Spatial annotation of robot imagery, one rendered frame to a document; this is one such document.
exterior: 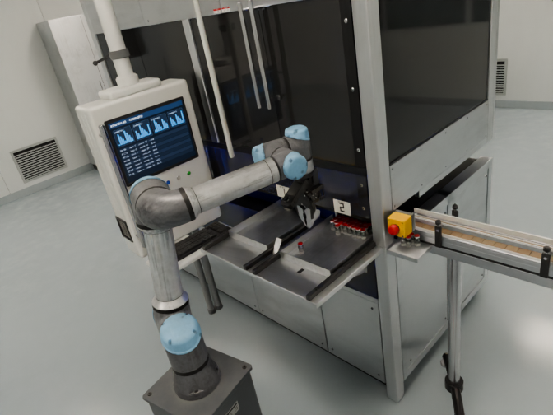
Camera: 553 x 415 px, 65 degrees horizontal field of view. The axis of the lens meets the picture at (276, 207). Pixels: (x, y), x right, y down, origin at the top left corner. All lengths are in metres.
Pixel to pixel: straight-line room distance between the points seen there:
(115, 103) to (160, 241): 0.88
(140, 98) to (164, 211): 1.00
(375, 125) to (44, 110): 5.60
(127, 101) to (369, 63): 1.08
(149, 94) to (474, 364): 2.06
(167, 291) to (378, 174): 0.83
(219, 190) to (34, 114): 5.59
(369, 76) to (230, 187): 0.61
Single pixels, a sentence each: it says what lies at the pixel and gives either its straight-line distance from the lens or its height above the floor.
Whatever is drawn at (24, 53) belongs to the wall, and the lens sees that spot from 6.65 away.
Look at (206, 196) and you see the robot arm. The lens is 1.18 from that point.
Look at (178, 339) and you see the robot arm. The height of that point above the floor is 1.01.
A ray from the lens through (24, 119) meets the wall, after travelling 6.63.
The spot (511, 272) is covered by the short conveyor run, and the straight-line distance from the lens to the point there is 1.69.
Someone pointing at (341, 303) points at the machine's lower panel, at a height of 0.49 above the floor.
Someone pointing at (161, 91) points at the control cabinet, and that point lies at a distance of 2.14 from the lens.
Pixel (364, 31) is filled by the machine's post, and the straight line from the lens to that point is 1.49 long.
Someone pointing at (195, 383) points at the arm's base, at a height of 0.84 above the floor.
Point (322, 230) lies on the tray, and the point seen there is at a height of 0.88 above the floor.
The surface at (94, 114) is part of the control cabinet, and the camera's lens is 2.02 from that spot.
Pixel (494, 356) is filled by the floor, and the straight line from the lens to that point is 2.60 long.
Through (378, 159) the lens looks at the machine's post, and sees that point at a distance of 1.59.
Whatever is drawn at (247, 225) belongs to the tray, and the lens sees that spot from 2.07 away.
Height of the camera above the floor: 1.85
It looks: 26 degrees down
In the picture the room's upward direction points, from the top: 11 degrees counter-clockwise
